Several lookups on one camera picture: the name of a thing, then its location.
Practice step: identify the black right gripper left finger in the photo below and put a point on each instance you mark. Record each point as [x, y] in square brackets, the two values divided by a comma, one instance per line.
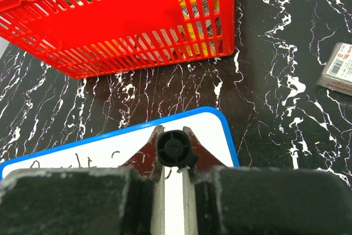
[128, 199]

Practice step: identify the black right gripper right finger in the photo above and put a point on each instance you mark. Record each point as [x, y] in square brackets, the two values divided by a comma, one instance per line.
[250, 200]

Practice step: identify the black whiteboard marker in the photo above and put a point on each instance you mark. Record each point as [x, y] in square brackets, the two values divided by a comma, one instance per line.
[174, 149]

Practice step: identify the blue framed whiteboard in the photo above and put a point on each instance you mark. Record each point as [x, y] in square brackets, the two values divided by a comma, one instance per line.
[114, 149]

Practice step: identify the pink white eraser box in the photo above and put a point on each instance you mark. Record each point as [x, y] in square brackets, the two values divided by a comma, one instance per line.
[336, 74]

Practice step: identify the red plastic shopping basket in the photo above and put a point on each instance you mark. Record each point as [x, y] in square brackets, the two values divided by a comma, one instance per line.
[86, 38]

